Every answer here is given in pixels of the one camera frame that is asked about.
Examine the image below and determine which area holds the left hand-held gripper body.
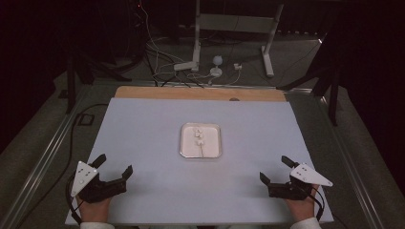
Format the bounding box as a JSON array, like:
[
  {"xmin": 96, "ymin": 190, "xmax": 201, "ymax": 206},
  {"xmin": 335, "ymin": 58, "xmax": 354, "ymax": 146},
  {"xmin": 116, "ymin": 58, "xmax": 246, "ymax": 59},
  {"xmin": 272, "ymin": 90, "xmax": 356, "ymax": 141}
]
[{"xmin": 70, "ymin": 160, "xmax": 128, "ymax": 204}]

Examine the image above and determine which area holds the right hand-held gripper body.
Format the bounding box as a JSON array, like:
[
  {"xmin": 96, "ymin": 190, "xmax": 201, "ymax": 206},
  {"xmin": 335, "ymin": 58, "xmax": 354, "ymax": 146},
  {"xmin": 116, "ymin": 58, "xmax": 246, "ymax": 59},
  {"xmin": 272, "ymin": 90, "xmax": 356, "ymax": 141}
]
[{"xmin": 267, "ymin": 163, "xmax": 333, "ymax": 201}]

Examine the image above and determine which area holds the square metal tray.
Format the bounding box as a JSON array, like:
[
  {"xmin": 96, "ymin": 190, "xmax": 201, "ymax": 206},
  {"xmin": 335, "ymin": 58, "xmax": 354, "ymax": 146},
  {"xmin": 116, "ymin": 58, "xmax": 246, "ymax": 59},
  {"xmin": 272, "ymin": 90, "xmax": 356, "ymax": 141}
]
[{"xmin": 179, "ymin": 122, "xmax": 223, "ymax": 159}]

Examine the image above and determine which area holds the person's right hand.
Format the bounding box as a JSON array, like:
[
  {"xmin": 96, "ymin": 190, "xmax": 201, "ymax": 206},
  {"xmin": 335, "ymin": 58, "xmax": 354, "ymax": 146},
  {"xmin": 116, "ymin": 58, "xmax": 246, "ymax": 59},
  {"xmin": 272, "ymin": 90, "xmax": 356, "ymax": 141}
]
[{"xmin": 285, "ymin": 186, "xmax": 320, "ymax": 222}]

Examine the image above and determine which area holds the person's left hand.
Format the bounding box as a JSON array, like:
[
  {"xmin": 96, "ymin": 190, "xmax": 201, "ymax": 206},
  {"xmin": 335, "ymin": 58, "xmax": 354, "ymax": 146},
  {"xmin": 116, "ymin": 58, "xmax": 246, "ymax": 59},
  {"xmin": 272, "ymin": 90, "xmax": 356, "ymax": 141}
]
[{"xmin": 75, "ymin": 195, "xmax": 113, "ymax": 223}]

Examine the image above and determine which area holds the pale blue table mat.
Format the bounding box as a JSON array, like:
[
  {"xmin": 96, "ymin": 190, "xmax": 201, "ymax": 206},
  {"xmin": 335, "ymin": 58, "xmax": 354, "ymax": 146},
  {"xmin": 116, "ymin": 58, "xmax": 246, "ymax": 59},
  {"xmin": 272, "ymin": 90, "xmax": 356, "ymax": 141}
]
[{"xmin": 65, "ymin": 96, "xmax": 334, "ymax": 226}]

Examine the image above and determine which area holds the black tripod stand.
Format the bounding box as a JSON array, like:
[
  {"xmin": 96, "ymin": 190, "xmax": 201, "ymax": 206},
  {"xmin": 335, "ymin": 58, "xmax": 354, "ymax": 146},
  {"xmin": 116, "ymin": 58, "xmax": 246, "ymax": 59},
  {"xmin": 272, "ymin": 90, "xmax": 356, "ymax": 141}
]
[{"xmin": 276, "ymin": 31, "xmax": 342, "ymax": 127}]

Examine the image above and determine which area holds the white power strip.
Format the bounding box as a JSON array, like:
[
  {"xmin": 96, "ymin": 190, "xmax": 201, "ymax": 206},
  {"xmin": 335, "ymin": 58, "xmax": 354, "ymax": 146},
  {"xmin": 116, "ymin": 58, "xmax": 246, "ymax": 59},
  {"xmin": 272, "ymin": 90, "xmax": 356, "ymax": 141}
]
[{"xmin": 173, "ymin": 60, "xmax": 199, "ymax": 72}]

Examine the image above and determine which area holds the white round device on base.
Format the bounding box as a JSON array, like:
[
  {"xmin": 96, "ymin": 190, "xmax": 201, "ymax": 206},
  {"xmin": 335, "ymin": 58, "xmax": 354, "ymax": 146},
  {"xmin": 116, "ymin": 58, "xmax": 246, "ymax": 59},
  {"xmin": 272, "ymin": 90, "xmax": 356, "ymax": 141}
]
[{"xmin": 209, "ymin": 55, "xmax": 224, "ymax": 78}]

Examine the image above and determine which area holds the white metal stand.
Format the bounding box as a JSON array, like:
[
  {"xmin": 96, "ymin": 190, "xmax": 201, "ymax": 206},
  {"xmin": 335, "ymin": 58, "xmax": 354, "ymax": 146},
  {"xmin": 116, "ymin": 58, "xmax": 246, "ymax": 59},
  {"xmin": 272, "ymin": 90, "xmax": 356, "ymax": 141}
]
[{"xmin": 191, "ymin": 0, "xmax": 286, "ymax": 78}]

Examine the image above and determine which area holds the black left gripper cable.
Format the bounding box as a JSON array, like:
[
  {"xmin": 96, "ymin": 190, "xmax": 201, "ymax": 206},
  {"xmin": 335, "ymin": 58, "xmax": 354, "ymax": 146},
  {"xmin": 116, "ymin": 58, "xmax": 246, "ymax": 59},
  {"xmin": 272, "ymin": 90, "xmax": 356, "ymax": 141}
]
[{"xmin": 65, "ymin": 175, "xmax": 84, "ymax": 225}]

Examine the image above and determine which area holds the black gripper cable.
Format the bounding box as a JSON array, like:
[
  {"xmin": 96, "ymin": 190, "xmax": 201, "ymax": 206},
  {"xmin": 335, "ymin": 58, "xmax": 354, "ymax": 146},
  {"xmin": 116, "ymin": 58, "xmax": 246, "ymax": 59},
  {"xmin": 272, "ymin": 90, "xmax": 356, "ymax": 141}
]
[
  {"xmin": 65, "ymin": 175, "xmax": 84, "ymax": 225},
  {"xmin": 307, "ymin": 187, "xmax": 326, "ymax": 222}
]

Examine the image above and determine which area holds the long black floor cable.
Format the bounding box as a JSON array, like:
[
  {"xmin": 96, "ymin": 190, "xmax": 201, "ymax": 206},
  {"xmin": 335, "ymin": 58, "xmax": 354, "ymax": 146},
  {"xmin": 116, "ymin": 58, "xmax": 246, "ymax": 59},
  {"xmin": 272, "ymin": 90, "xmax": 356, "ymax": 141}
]
[{"xmin": 15, "ymin": 103, "xmax": 109, "ymax": 229}]

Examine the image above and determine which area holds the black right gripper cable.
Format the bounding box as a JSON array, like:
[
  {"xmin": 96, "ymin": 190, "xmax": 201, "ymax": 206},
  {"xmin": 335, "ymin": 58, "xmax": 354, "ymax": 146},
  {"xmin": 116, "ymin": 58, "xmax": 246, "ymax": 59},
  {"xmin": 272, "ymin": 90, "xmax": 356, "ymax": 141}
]
[{"xmin": 307, "ymin": 187, "xmax": 326, "ymax": 222}]

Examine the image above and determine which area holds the black square floor frame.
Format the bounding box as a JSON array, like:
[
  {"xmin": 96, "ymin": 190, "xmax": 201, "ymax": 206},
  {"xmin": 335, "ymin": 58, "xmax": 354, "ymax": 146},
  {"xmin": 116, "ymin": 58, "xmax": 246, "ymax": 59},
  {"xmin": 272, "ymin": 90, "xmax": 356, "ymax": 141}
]
[{"xmin": 76, "ymin": 113, "xmax": 96, "ymax": 127}]

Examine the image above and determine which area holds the metal floor rail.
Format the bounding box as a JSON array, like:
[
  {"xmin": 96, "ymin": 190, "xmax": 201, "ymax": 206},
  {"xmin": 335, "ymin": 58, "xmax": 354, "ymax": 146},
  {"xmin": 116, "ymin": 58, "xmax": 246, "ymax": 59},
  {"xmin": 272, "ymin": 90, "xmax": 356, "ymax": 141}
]
[
  {"xmin": 0, "ymin": 84, "xmax": 94, "ymax": 229},
  {"xmin": 318, "ymin": 94, "xmax": 386, "ymax": 229}
]

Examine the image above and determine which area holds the white cable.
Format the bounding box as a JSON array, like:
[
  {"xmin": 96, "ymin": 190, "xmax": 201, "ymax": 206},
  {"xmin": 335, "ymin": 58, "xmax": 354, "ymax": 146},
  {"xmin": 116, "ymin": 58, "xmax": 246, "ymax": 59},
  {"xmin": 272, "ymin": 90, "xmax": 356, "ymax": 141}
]
[{"xmin": 139, "ymin": 4, "xmax": 243, "ymax": 87}]

